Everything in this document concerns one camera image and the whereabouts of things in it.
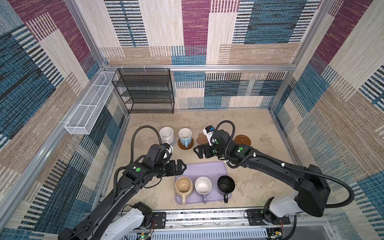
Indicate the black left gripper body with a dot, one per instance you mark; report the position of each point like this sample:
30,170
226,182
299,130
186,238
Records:
167,168

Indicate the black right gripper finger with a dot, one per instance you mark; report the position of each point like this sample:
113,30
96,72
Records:
200,155
199,148

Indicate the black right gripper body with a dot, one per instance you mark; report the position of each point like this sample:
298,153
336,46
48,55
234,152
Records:
211,150

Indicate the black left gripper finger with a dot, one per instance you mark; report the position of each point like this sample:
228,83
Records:
181,164
179,172

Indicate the cork flower shaped coaster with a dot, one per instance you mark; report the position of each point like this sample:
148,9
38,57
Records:
202,139

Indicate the beige mug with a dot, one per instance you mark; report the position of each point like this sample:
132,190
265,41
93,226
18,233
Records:
184,187

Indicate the white mug blue handle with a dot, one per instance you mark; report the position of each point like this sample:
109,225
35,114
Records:
185,137

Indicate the dark brown round coaster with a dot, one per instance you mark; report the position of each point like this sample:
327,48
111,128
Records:
242,140

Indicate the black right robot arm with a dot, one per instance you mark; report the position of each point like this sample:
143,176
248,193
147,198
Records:
309,183

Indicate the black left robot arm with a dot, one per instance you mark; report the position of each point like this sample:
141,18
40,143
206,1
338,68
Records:
128,181

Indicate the lavender plastic tray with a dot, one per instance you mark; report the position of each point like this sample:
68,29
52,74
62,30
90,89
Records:
211,170

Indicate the black mug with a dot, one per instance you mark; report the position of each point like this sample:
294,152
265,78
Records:
226,186

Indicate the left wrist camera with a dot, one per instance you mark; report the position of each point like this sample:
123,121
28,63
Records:
169,149

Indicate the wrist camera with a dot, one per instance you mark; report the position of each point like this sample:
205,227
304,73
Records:
208,132
169,149

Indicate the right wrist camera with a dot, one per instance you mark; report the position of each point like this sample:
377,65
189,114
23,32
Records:
208,132

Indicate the white mug purple handle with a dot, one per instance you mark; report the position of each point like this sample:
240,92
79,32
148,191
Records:
203,186

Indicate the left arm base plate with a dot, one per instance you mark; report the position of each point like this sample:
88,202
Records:
154,220

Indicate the aluminium front rail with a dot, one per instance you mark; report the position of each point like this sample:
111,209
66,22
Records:
231,224

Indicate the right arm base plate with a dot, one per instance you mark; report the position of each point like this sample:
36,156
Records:
257,217

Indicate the black wire shelf rack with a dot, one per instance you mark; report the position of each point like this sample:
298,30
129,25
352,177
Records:
145,90

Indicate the white wire mesh basket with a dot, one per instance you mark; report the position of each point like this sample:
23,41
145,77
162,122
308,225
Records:
86,114

